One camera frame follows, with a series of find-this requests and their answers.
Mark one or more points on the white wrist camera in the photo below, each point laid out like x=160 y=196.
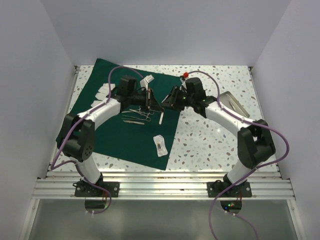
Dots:
x=144 y=83
x=184 y=77

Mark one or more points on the small white paper packet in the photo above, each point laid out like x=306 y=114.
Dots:
x=161 y=118

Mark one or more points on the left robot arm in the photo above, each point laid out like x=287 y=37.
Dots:
x=76 y=139

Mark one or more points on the metal instrument tray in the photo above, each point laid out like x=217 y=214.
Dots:
x=228 y=99

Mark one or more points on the aluminium mounting rail frame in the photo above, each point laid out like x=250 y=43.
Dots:
x=202 y=152

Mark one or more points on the thin steel tweezers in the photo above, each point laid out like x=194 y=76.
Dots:
x=131 y=117

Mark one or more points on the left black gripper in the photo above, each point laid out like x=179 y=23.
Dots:
x=154 y=104

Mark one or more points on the clear plastic blister pack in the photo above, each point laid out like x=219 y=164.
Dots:
x=159 y=142

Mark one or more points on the green surgical cloth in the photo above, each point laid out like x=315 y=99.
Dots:
x=126 y=141

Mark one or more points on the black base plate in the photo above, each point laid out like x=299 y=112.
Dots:
x=84 y=189
x=228 y=188

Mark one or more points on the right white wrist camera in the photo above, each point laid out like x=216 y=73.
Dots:
x=184 y=77

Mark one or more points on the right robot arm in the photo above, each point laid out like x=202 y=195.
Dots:
x=254 y=141

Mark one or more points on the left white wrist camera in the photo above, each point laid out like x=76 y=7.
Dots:
x=144 y=83

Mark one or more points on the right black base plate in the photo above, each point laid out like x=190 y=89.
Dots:
x=228 y=188

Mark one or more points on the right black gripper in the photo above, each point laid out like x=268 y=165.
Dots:
x=172 y=101

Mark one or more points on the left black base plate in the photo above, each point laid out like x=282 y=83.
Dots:
x=84 y=189

